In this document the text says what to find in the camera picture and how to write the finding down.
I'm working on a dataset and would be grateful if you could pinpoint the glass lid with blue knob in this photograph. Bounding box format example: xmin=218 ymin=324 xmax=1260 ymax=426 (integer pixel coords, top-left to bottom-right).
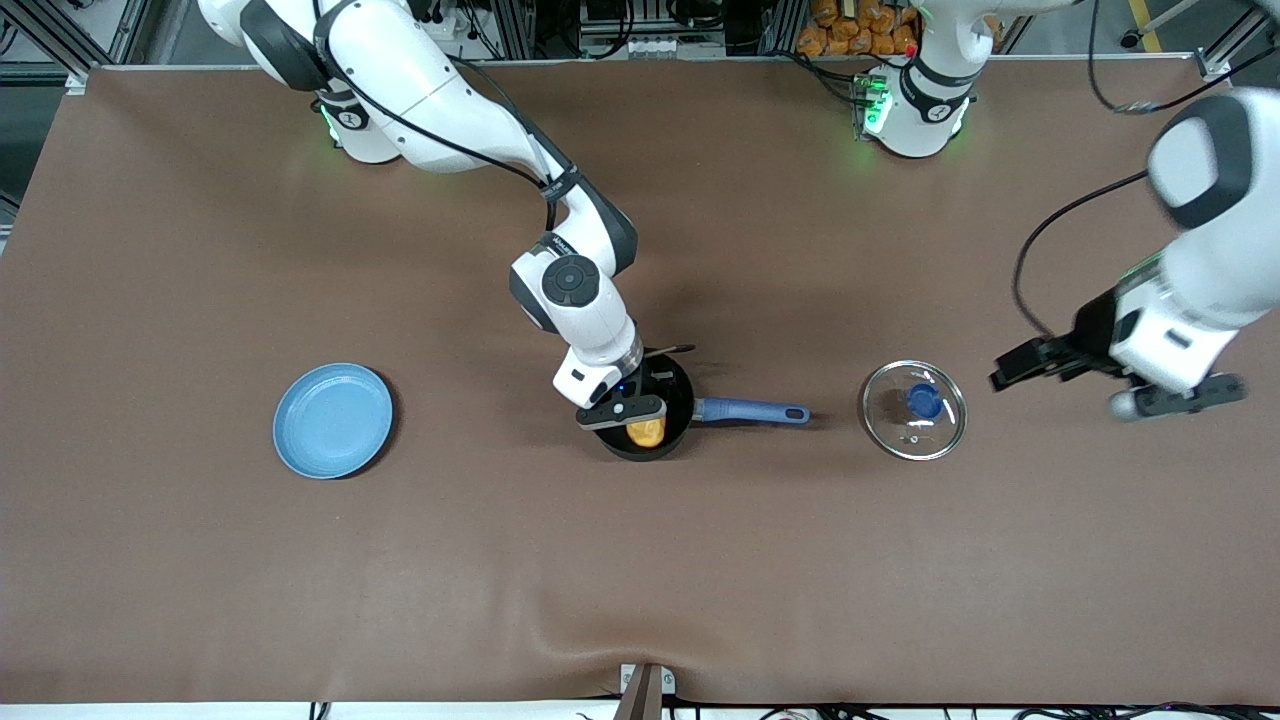
xmin=861 ymin=360 xmax=969 ymax=462

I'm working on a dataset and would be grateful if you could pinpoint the blue plate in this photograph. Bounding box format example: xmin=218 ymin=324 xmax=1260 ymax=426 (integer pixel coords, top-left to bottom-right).
xmin=272 ymin=362 xmax=395 ymax=481

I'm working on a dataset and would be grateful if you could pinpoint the white power strip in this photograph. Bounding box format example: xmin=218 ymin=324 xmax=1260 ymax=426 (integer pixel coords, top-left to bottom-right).
xmin=578 ymin=35 xmax=681 ymax=59

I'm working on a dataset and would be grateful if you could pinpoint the orange snack bag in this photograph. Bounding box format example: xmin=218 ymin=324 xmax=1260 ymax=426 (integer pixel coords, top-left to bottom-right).
xmin=797 ymin=0 xmax=921 ymax=58

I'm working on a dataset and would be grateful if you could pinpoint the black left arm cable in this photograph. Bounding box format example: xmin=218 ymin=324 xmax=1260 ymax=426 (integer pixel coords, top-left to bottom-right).
xmin=1012 ymin=0 xmax=1280 ymax=343

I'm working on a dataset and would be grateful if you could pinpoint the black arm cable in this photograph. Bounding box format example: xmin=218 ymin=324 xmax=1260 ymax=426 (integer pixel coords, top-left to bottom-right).
xmin=1012 ymin=0 xmax=1280 ymax=343
xmin=315 ymin=0 xmax=697 ymax=357

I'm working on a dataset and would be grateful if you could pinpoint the black pot with blue handle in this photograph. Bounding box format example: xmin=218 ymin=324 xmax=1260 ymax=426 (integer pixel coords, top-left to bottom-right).
xmin=590 ymin=350 xmax=811 ymax=462

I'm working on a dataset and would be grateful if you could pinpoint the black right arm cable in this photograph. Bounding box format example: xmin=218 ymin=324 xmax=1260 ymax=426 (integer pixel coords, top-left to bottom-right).
xmin=315 ymin=0 xmax=697 ymax=357

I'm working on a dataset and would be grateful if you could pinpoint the metal table edge bracket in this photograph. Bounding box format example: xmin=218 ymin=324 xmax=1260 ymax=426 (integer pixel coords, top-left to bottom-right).
xmin=618 ymin=662 xmax=677 ymax=720

